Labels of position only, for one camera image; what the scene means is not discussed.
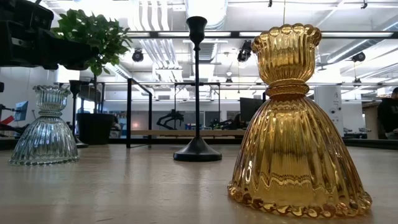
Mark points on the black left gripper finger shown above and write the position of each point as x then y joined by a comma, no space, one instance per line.
68,53

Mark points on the greenish ribbed glass candle holder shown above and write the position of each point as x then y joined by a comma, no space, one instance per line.
46,140

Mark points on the tall black metal candlestick holder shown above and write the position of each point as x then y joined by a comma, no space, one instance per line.
197,152

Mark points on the amber ribbed glass candle holder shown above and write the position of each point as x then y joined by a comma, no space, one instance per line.
295,149

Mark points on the black background robot arm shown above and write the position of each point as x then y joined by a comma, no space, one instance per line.
171,117

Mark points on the green plant in black pot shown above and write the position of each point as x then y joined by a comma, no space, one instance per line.
93,31

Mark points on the blue lit monitor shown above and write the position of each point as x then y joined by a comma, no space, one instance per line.
21,110

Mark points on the black computer monitor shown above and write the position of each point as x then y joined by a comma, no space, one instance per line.
250,110

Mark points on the white pillar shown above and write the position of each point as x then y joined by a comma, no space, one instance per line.
329,109

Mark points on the person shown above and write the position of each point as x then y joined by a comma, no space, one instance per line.
388,115

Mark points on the black overhead camera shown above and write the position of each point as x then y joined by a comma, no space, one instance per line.
137,56
359,57
245,51

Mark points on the black overhead frame beam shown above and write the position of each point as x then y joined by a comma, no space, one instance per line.
351,34

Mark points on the black aluminium table frame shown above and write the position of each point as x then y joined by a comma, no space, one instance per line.
373,143

